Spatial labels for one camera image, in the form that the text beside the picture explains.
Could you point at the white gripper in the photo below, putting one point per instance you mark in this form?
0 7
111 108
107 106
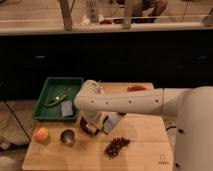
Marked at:
92 118

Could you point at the dark purple bowl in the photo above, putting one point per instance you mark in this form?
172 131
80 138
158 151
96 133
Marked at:
88 128

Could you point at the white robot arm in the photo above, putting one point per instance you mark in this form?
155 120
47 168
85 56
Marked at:
193 108

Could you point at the grey blue cloth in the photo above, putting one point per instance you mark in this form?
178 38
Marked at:
110 122

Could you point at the small dark object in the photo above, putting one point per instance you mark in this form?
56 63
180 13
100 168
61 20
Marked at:
122 114

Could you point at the blue sponge in tray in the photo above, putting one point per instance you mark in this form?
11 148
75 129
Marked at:
66 108

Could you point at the bunch of dark grapes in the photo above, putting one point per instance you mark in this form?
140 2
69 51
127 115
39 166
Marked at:
114 147

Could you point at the small metal cup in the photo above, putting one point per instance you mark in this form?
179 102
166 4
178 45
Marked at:
67 137

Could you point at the green spoon in tray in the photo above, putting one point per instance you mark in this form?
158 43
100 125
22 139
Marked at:
58 98

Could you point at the orange red object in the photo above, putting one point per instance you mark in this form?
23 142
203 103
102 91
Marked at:
135 88

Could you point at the green plastic tray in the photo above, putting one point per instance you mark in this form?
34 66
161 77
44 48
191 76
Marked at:
55 91

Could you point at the wooden board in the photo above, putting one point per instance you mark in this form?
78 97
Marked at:
148 150

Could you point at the orange peach fruit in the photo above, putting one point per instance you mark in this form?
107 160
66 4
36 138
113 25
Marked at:
41 135

